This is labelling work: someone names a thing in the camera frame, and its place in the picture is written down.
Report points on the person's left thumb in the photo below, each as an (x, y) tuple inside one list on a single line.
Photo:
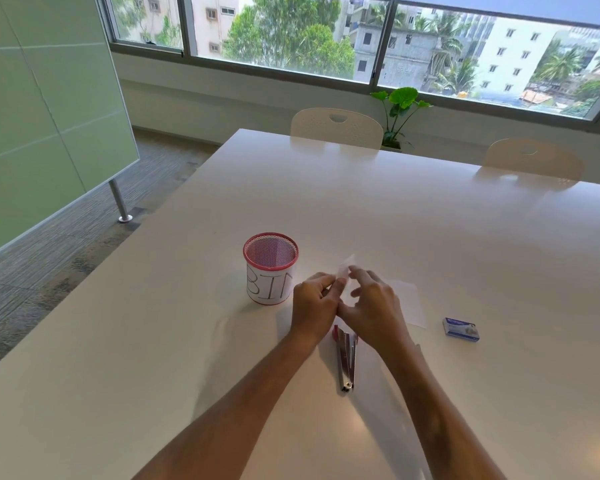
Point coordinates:
[(330, 281)]

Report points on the person's right thumb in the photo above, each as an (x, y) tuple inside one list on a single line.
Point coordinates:
[(352, 295)]

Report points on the sliding window frame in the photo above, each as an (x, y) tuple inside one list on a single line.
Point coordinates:
[(380, 49)]

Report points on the green potted plant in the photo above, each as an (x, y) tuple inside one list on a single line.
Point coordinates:
[(397, 112)]

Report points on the person's left hand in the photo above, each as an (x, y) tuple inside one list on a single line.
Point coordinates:
[(312, 307)]

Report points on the small white paper slip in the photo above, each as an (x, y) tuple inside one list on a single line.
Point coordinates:
[(344, 267)]

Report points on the small blue staple box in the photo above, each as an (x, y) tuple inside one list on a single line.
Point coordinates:
[(461, 329)]

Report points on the person's right forearm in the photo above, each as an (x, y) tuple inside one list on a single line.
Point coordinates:
[(430, 414)]

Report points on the metal partition leg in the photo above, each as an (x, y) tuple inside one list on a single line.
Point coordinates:
[(120, 202)]

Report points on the red open stapler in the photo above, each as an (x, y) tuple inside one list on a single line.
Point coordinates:
[(347, 359)]

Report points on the red mesh bin cup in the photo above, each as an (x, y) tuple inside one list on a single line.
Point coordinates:
[(270, 269)]

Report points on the person's left forearm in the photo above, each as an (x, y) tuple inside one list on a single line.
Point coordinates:
[(230, 414)]

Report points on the person's right hand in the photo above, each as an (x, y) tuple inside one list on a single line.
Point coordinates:
[(375, 307)]

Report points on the white paper sheet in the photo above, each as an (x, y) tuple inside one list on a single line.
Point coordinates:
[(410, 304)]

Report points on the green glass partition board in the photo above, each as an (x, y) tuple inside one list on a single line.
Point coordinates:
[(45, 109)]

